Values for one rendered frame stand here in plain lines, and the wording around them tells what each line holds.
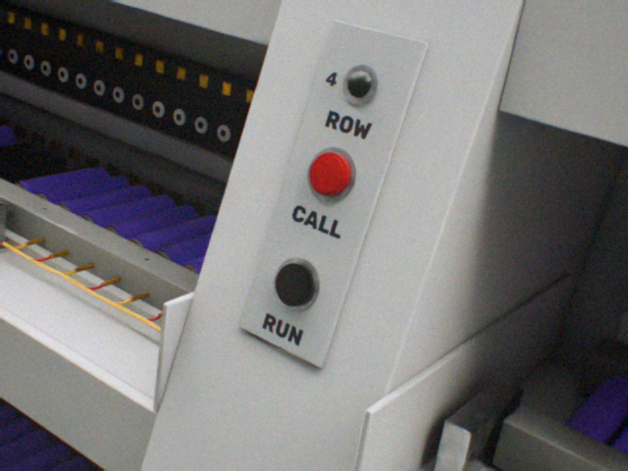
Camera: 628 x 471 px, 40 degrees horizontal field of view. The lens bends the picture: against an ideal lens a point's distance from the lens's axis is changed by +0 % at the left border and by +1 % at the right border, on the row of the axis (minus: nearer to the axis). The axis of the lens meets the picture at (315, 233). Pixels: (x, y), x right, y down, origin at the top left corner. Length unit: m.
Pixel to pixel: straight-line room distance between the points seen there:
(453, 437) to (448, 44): 0.15
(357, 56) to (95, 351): 0.19
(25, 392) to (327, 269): 0.18
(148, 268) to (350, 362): 0.16
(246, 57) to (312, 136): 0.29
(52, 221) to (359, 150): 0.22
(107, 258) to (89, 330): 0.05
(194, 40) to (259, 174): 0.31
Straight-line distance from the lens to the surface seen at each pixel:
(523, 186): 0.35
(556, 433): 0.36
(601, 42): 0.29
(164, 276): 0.43
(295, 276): 0.31
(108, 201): 0.53
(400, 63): 0.31
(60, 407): 0.42
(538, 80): 0.30
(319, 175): 0.31
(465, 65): 0.30
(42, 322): 0.43
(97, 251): 0.46
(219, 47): 0.62
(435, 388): 0.34
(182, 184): 0.57
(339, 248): 0.31
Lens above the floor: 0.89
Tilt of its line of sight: 8 degrees down
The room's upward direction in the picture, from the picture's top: 18 degrees clockwise
